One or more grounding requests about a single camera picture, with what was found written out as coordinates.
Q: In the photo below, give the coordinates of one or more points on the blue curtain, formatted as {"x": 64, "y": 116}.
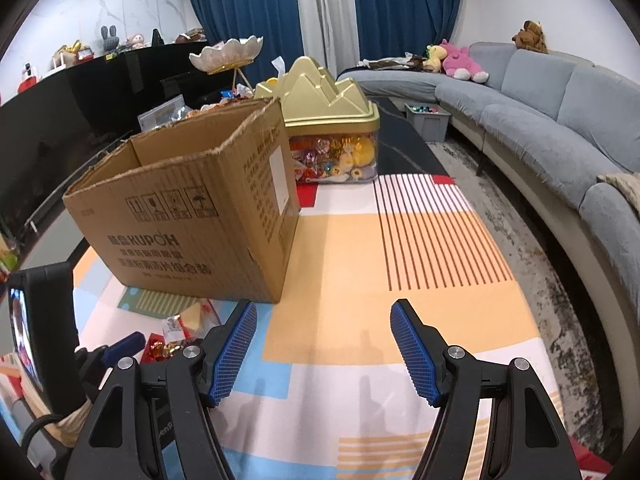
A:
{"x": 405, "y": 5}
{"x": 245, "y": 10}

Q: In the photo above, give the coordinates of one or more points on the grey corner sofa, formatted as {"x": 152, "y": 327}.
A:
{"x": 540, "y": 125}

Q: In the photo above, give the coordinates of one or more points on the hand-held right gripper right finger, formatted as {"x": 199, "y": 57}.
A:
{"x": 415, "y": 355}

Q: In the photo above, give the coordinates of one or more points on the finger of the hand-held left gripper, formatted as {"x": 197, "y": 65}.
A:
{"x": 125, "y": 346}

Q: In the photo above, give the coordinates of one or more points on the grey patterned rug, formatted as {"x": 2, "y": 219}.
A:
{"x": 560, "y": 285}

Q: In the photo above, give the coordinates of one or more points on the white tiered bowl stand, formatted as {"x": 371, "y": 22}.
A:
{"x": 227, "y": 55}

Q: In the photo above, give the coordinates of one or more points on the red box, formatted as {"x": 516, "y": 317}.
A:
{"x": 27, "y": 85}

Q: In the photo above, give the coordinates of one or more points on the gold foil ornament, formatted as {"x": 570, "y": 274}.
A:
{"x": 72, "y": 46}

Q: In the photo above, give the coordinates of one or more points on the pink plush toy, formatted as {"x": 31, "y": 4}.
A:
{"x": 462, "y": 60}

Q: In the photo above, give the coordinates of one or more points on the yellow plush toy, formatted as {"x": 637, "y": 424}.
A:
{"x": 435, "y": 57}

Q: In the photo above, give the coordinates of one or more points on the candy box with gold lid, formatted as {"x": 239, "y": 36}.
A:
{"x": 325, "y": 105}

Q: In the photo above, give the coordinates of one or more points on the clothes on sofa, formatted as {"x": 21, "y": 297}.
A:
{"x": 395, "y": 62}

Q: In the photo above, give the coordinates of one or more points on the white tissue bag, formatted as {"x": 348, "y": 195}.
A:
{"x": 278, "y": 67}

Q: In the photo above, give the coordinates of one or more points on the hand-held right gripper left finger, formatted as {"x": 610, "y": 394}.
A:
{"x": 232, "y": 355}

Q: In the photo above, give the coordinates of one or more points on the grey storage bin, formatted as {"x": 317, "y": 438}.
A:
{"x": 427, "y": 125}

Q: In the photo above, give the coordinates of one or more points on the black upright piano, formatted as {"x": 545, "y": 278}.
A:
{"x": 190, "y": 70}

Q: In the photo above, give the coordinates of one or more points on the white sheer curtain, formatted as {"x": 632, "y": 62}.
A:
{"x": 325, "y": 10}

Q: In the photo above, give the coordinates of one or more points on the brown cardboard box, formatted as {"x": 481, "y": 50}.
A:
{"x": 175, "y": 240}

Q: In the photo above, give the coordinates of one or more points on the white small stand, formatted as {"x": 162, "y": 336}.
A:
{"x": 64, "y": 58}

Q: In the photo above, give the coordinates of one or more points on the colourful patchwork tablecloth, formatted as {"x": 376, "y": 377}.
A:
{"x": 340, "y": 260}

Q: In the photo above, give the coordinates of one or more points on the beige jacket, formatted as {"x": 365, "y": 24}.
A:
{"x": 622, "y": 187}

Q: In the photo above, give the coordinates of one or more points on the grey television cabinet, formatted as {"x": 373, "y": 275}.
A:
{"x": 45, "y": 240}

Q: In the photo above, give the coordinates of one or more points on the brown pile of items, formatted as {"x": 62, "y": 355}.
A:
{"x": 190, "y": 36}

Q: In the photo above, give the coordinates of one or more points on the small plush doll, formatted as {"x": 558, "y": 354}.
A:
{"x": 135, "y": 42}

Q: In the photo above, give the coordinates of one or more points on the grey rabbit plush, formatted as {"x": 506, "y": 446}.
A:
{"x": 110, "y": 40}

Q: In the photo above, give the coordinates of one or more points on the brown plush toy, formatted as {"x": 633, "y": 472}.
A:
{"x": 530, "y": 37}

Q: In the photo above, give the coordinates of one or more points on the black curved television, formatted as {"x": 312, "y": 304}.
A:
{"x": 55, "y": 130}

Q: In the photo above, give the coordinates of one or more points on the clear plastic bag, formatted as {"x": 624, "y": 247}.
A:
{"x": 160, "y": 115}

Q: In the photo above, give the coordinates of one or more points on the black metronome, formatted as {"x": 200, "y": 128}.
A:
{"x": 158, "y": 39}

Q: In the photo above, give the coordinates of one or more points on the gold candy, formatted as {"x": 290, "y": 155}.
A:
{"x": 162, "y": 350}

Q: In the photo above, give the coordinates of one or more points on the white yellow snack packet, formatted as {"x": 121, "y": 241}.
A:
{"x": 192, "y": 325}

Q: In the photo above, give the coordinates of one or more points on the white small camera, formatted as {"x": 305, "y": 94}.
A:
{"x": 29, "y": 71}

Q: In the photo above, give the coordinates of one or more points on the pile of assorted snacks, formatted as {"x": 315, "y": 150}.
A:
{"x": 225, "y": 102}

